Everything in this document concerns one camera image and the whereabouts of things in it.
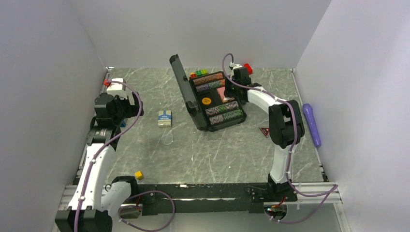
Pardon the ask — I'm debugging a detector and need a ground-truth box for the red playing card deck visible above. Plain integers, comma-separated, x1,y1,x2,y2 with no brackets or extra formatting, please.
217,87,234,102

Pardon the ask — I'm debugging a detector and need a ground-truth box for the orange big blind button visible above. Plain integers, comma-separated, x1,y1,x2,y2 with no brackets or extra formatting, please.
201,97,212,105

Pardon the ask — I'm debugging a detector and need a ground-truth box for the blue texas holdem card deck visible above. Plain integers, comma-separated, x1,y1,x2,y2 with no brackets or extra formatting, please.
158,110,172,128

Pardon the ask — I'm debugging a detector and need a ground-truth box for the red triangular dealer button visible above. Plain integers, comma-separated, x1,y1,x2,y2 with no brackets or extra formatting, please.
259,127,270,138

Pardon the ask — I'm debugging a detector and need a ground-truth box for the clear round plastic disc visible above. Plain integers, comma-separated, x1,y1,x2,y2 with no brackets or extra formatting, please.
161,132,174,145

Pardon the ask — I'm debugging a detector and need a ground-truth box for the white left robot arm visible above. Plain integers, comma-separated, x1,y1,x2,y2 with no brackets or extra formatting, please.
55,93,144,232

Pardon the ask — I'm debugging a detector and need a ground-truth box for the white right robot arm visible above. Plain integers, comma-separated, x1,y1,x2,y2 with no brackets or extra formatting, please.
224,65,305,201

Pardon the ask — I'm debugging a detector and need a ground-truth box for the purple green orange chip row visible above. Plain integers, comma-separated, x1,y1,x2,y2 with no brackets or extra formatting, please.
196,80,225,92

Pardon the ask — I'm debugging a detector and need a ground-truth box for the blue green purple chip row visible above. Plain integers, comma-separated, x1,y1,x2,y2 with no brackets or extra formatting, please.
205,101,239,116

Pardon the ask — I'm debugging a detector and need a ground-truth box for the orange black chip row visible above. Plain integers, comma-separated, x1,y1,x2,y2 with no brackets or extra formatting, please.
192,72,224,86

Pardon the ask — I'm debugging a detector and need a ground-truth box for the red headed toy hammer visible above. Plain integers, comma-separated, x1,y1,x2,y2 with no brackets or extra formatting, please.
243,63,253,75

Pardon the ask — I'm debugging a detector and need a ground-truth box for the black poker chip case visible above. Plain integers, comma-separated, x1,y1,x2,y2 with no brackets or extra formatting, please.
169,54,247,131

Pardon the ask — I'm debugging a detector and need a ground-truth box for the pink green chip row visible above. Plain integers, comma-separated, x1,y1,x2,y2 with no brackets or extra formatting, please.
209,109,243,125

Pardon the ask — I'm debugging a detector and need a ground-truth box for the colourful toy brick stack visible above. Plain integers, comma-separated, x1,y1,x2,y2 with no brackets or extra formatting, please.
190,69,208,79

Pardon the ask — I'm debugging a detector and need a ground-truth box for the small yellow cube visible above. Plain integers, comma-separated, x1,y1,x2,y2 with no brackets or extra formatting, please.
134,171,144,180

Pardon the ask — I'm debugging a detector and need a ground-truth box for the purple cylindrical flashlight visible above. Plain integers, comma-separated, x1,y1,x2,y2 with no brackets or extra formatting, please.
302,103,322,147

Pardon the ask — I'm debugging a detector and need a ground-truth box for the black base crossbar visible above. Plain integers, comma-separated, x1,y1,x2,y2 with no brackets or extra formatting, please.
137,183,297,216

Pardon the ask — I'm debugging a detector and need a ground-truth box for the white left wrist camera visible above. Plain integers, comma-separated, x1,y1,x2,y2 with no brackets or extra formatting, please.
103,78,127,99

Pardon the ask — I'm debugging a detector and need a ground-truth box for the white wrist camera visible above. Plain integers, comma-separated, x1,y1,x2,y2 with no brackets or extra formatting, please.
103,78,127,99
229,62,243,71

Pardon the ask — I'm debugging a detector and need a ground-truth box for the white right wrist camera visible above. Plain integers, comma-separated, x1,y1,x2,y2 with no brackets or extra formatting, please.
229,62,243,71

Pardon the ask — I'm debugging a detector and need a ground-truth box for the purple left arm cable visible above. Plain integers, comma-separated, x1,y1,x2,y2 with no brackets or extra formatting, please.
73,80,176,232

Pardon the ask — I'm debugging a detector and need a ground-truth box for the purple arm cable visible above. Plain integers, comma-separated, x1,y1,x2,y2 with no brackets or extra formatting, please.
222,53,339,225
73,80,176,232

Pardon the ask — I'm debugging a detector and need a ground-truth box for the aluminium frame rail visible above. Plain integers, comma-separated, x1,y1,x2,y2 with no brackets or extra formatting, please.
59,185,77,210

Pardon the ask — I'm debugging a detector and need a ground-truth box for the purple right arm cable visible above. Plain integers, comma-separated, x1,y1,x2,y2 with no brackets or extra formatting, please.
222,53,339,225

